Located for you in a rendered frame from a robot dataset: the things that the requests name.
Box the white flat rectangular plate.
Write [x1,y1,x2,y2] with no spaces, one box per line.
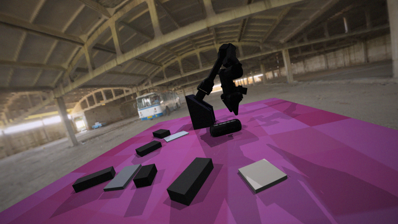
[164,131,189,142]

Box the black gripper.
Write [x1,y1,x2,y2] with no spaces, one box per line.
[220,80,243,115]

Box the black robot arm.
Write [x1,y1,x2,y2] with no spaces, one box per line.
[193,43,247,102]

